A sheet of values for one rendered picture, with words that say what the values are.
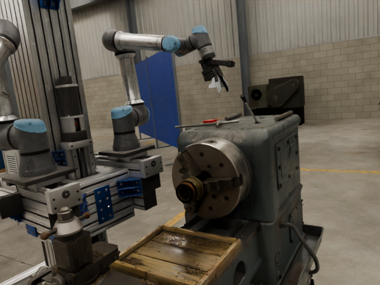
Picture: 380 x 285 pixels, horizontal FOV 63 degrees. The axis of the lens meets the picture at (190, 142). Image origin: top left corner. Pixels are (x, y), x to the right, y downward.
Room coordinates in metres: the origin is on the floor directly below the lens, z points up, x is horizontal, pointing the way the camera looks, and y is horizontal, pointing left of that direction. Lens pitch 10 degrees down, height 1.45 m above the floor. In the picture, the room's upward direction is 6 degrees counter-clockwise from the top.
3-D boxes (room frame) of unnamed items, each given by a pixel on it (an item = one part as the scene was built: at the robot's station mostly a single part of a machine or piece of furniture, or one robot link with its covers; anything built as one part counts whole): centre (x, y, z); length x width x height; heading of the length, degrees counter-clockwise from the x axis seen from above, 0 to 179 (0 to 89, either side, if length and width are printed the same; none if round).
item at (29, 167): (1.33, 0.67, 1.21); 0.15 x 0.15 x 0.10
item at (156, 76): (8.10, 0.86, 1.18); 4.12 x 0.80 x 2.35; 20
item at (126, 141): (1.71, 0.35, 1.21); 0.15 x 0.15 x 0.10
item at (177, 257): (1.02, 0.09, 0.89); 0.36 x 0.30 x 0.04; 57
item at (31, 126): (1.33, 0.67, 1.33); 0.13 x 0.12 x 0.14; 72
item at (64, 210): (0.77, 0.34, 1.17); 0.04 x 0.04 x 0.03
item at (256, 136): (1.59, -0.27, 1.06); 0.59 x 0.48 x 0.39; 147
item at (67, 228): (0.77, 0.34, 1.13); 0.08 x 0.08 x 0.03
